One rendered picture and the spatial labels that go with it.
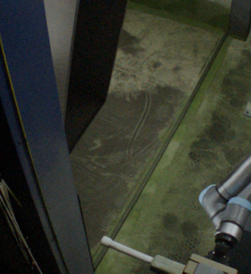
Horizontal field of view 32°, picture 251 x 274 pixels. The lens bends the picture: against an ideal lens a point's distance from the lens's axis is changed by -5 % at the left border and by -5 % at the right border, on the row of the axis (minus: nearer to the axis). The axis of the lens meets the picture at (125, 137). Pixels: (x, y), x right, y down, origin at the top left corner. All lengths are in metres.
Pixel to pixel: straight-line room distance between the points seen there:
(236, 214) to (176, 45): 2.56
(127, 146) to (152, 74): 0.74
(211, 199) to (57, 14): 0.89
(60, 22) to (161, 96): 1.87
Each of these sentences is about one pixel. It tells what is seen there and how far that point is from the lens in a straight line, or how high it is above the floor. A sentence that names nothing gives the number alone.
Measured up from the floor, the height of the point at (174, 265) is 1.20.
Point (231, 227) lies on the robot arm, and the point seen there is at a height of 1.18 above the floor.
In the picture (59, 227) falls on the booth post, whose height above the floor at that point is 1.28.
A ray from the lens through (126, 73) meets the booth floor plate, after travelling 3.63.
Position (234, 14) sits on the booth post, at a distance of 4.03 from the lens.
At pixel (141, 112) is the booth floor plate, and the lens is 3.33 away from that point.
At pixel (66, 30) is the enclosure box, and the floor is 1.48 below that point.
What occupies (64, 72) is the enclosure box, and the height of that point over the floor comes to 1.25.
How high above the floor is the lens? 2.49
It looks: 50 degrees down
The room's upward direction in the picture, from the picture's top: 2 degrees counter-clockwise
